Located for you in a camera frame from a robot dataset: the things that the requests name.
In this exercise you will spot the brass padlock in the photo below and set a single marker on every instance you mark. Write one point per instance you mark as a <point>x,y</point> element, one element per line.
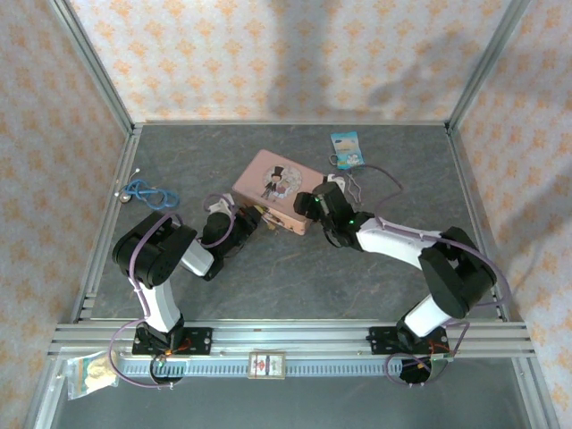
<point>271,224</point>

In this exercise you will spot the pink tin box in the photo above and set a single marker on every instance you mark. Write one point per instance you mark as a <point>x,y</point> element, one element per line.
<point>272,179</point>

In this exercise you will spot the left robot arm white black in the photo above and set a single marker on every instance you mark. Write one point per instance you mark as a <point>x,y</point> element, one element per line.
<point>163,308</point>

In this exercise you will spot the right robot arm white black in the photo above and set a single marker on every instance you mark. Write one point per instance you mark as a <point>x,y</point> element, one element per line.
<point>384,241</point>

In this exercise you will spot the blue snack packet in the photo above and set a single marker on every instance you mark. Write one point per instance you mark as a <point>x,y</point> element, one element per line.
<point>347,149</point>

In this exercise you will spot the blue stethoscope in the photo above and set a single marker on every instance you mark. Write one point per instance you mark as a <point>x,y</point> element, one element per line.
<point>149,193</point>

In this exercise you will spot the clear plastic snack bag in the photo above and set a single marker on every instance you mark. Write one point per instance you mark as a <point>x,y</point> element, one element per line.
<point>91,374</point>

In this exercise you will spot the aluminium side frame rail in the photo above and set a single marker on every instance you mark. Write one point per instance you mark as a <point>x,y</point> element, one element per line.
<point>467,192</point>
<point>114,201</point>

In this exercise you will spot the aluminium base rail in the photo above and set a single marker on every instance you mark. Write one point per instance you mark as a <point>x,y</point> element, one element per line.
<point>290,333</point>

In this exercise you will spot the aluminium frame post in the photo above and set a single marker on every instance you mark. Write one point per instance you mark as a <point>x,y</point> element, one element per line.
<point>485,67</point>
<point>96,71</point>

